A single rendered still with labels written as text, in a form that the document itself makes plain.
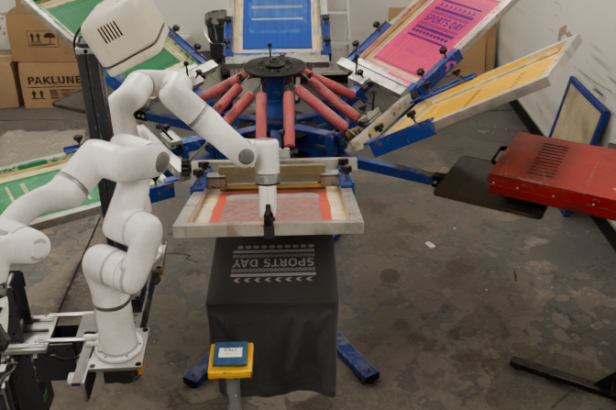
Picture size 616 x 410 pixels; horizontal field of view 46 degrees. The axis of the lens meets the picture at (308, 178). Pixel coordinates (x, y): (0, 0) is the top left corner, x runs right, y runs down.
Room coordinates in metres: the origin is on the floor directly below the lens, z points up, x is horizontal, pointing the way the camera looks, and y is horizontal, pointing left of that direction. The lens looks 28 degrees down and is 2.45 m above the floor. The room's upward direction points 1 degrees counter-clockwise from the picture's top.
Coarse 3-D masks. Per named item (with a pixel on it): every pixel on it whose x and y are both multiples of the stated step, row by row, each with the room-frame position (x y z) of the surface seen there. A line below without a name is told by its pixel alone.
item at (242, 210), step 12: (228, 192) 2.50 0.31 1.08; (240, 192) 2.50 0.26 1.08; (252, 192) 2.49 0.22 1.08; (216, 204) 2.31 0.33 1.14; (228, 204) 2.31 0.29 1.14; (240, 204) 2.31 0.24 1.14; (252, 204) 2.30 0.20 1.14; (216, 216) 2.13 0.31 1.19; (228, 216) 2.13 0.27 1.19; (240, 216) 2.13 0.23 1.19; (252, 216) 2.12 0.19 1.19
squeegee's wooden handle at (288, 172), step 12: (228, 168) 2.50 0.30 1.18; (240, 168) 2.51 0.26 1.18; (252, 168) 2.51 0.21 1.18; (288, 168) 2.51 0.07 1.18; (300, 168) 2.51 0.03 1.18; (312, 168) 2.51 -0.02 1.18; (324, 168) 2.51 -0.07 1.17; (228, 180) 2.49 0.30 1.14; (240, 180) 2.49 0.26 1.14; (252, 180) 2.49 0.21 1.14; (288, 180) 2.49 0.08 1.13; (300, 180) 2.50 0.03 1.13; (312, 180) 2.50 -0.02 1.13
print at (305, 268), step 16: (240, 256) 2.25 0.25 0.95; (256, 256) 2.25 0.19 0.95; (272, 256) 2.25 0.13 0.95; (288, 256) 2.25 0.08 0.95; (304, 256) 2.24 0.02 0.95; (240, 272) 2.14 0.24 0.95; (256, 272) 2.14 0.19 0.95; (272, 272) 2.14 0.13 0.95; (288, 272) 2.14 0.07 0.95; (304, 272) 2.14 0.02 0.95
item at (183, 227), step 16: (352, 192) 2.32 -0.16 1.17; (192, 208) 2.12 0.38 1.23; (352, 208) 2.08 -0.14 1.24; (176, 224) 1.93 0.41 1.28; (192, 224) 1.93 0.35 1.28; (208, 224) 1.92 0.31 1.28; (224, 224) 1.92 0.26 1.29; (240, 224) 1.92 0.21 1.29; (256, 224) 1.92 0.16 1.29; (288, 224) 1.92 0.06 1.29; (304, 224) 1.92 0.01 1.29; (320, 224) 1.92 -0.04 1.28; (336, 224) 1.92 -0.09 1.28; (352, 224) 1.92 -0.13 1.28
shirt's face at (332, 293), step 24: (216, 240) 2.36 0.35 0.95; (240, 240) 2.36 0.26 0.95; (264, 240) 2.35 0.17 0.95; (288, 240) 2.35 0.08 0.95; (312, 240) 2.35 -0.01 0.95; (216, 264) 2.20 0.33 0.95; (216, 288) 2.05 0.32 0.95; (240, 288) 2.05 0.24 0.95; (264, 288) 2.05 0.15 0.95; (288, 288) 2.05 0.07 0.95; (312, 288) 2.05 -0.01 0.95
